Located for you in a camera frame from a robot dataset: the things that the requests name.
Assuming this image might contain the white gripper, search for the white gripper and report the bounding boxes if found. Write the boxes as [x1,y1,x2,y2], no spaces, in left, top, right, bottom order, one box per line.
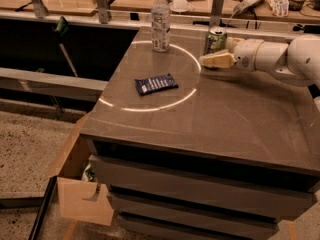
[199,37,264,72]

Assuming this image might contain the green soda can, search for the green soda can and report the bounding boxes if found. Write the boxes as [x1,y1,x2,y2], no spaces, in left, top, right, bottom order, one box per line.
[204,26,227,54]

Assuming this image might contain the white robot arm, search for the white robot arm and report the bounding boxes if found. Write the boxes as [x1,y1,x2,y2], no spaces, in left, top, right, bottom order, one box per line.
[199,34,320,88]

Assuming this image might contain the grey handheld device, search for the grey handheld device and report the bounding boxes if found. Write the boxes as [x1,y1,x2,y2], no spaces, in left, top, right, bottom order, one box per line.
[233,0,265,15]

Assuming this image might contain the white bowl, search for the white bowl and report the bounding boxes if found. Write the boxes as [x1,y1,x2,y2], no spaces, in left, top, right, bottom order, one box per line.
[170,0,190,13]

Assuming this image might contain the white printed packet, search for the white printed packet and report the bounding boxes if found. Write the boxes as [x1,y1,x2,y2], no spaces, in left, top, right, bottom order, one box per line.
[269,0,289,17]

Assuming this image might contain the clear plastic water bottle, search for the clear plastic water bottle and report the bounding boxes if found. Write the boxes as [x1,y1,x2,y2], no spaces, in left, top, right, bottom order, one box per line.
[151,0,171,52]

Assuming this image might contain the black mesh cup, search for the black mesh cup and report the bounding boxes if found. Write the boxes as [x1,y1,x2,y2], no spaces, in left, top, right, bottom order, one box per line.
[288,0,306,11]

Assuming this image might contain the blue snack bar wrapper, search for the blue snack bar wrapper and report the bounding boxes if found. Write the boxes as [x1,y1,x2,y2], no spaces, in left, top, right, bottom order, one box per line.
[135,73,179,96]

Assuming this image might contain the grey drawer cabinet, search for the grey drawer cabinet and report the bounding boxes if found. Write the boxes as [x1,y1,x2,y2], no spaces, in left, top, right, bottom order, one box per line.
[81,27,319,240]

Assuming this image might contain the open cardboard box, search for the open cardboard box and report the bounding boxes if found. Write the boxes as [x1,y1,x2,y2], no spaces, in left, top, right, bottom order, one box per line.
[46,114,114,226]

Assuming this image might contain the metal bracket post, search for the metal bracket post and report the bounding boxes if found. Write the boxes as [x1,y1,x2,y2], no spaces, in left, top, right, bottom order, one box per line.
[31,0,48,18]
[209,0,224,27]
[96,0,111,24]

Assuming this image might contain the green handled tool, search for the green handled tool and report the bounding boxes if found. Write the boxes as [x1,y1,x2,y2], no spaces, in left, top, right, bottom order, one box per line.
[53,16,79,79]

